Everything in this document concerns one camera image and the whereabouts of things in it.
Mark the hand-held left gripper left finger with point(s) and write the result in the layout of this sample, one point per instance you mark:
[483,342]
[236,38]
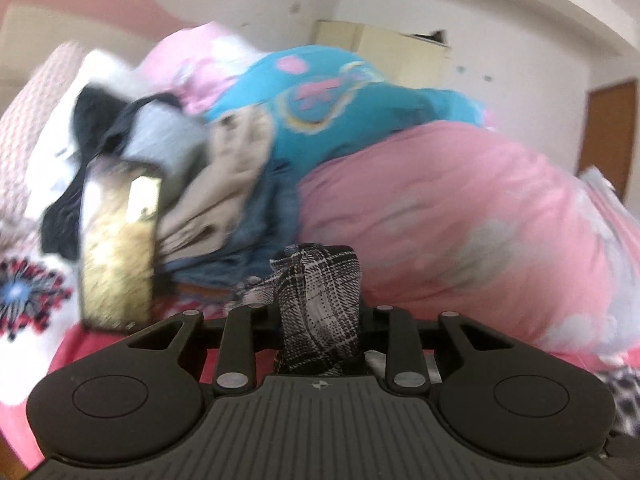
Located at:
[262,320]

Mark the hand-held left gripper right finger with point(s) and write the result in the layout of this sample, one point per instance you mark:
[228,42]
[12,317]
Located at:
[380,320]

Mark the black white plaid pants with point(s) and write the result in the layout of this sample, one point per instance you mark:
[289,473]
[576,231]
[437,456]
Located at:
[320,300]

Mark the folded blue jeans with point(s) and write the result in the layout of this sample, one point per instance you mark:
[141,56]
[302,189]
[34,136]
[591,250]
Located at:
[260,225]

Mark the folded beige pants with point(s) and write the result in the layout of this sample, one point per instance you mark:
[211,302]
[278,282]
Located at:
[220,200]

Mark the pink grey floral quilt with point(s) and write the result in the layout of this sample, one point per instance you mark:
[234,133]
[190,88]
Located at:
[450,210]

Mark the black smartphone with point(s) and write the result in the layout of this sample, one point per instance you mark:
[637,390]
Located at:
[115,260]

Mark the pink fleece flower blanket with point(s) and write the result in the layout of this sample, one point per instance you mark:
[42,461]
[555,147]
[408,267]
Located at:
[85,350]

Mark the teal cartoon print cloth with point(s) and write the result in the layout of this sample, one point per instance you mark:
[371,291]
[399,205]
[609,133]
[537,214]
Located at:
[360,125]

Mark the folded grey cloth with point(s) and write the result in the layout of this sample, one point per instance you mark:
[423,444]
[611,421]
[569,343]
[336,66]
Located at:
[160,135]

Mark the pink white floral cloth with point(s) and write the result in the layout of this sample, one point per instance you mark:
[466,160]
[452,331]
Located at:
[200,60]

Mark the dark navy cloth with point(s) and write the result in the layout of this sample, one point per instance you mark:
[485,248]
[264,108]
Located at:
[90,110]

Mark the beige cabinet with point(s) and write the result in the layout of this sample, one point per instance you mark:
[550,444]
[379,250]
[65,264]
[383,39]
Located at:
[380,40]

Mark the brown wooden door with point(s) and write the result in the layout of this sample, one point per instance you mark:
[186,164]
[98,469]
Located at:
[607,130]

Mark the pink checkered white cloth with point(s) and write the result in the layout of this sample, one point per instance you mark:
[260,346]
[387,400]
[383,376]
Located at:
[45,95]

